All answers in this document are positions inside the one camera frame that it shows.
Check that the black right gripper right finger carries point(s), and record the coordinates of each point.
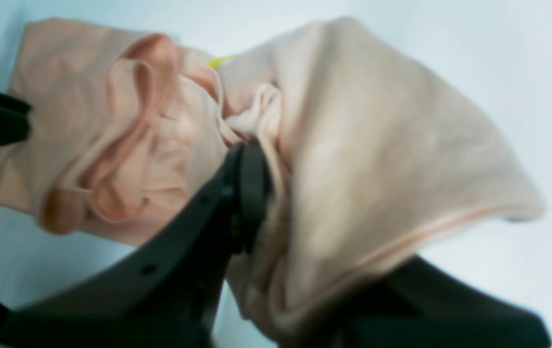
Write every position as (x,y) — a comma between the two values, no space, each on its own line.
(413,305)

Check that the peach T-shirt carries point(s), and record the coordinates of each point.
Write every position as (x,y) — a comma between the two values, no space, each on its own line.
(372,155)

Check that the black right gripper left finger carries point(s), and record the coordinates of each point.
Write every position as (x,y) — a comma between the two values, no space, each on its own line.
(166,293)

